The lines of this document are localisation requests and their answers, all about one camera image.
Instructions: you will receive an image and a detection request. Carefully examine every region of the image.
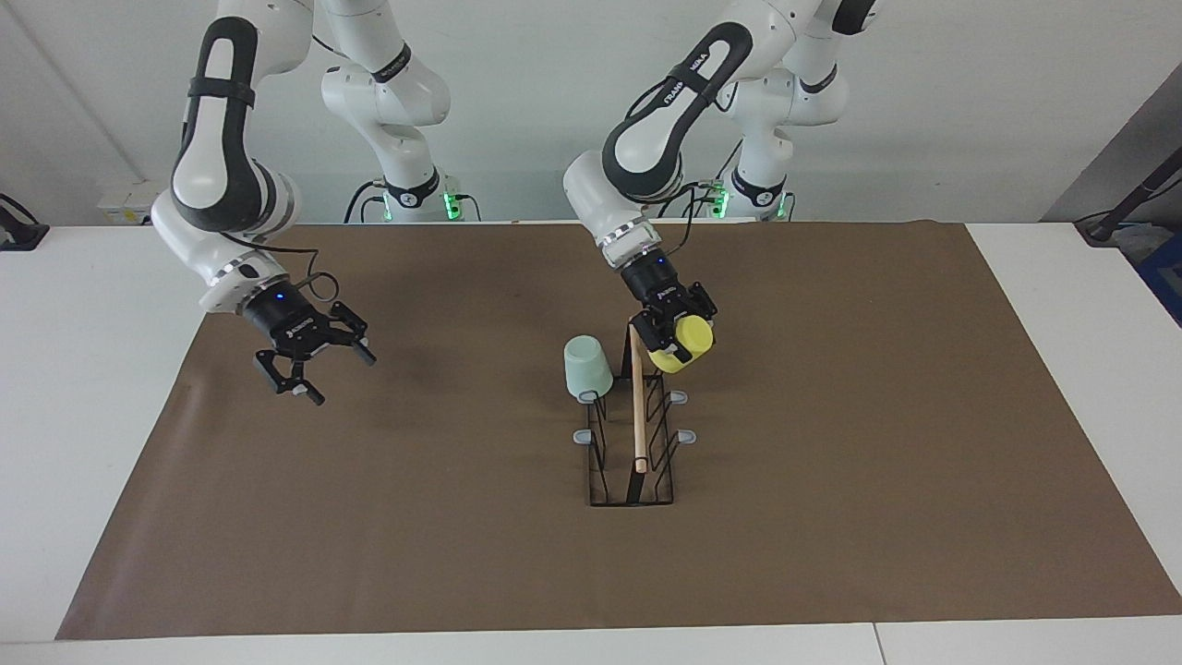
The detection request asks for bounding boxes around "yellow plastic cup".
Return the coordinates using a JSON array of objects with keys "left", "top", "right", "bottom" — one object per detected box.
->
[{"left": 645, "top": 315, "right": 716, "bottom": 375}]

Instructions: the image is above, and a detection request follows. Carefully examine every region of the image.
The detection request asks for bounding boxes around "pale green plastic cup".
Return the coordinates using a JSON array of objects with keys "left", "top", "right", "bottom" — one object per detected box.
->
[{"left": 562, "top": 334, "right": 616, "bottom": 404}]

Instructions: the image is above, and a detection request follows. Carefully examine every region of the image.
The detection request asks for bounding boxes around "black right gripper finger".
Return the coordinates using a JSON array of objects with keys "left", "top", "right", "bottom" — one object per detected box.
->
[
  {"left": 313, "top": 302, "right": 379, "bottom": 367},
  {"left": 255, "top": 348, "right": 327, "bottom": 407}
]

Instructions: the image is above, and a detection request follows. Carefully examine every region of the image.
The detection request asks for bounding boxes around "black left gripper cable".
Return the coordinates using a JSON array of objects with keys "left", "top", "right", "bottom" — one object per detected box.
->
[{"left": 654, "top": 179, "right": 723, "bottom": 261}]

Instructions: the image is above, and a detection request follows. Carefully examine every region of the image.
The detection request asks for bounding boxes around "white power strip box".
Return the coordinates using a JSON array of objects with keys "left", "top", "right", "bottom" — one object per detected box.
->
[{"left": 96, "top": 177, "right": 186, "bottom": 226}]

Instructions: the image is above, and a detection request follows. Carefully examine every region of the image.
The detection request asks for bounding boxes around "blue box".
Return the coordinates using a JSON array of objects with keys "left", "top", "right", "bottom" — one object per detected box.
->
[{"left": 1135, "top": 231, "right": 1182, "bottom": 326}]

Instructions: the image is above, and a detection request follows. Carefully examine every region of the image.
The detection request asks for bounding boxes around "black stand pole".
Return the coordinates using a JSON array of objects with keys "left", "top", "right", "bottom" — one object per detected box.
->
[{"left": 1075, "top": 148, "right": 1182, "bottom": 248}]

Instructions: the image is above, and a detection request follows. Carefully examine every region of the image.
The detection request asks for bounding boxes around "black arm base cable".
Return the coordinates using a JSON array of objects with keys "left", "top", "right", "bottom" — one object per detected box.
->
[
  {"left": 657, "top": 137, "right": 742, "bottom": 221},
  {"left": 344, "top": 179, "right": 385, "bottom": 225}
]

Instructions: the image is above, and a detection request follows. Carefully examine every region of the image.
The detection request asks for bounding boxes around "black clamp mount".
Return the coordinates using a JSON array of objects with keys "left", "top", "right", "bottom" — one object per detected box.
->
[{"left": 0, "top": 193, "right": 50, "bottom": 253}]

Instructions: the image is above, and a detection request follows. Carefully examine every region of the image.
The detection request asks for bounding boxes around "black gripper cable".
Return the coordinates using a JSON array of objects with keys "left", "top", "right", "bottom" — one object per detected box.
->
[
  {"left": 220, "top": 230, "right": 344, "bottom": 308},
  {"left": 654, "top": 179, "right": 723, "bottom": 261}
]

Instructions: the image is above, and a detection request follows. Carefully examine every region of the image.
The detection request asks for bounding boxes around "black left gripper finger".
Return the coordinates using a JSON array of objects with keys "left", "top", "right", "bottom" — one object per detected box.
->
[
  {"left": 681, "top": 281, "right": 720, "bottom": 326},
  {"left": 630, "top": 309, "right": 694, "bottom": 365}
]

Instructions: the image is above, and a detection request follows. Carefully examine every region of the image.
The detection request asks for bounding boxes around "black wire cup rack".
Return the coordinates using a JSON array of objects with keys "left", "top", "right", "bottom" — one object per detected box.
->
[{"left": 573, "top": 314, "right": 698, "bottom": 508}]

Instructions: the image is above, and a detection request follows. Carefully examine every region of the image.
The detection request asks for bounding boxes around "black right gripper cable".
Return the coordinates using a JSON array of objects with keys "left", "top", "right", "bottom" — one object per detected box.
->
[{"left": 220, "top": 230, "right": 344, "bottom": 308}]

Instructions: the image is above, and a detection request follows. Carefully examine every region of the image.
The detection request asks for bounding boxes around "brown paper table mat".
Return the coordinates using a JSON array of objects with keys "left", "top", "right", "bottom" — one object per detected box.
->
[{"left": 55, "top": 220, "right": 1182, "bottom": 642}]

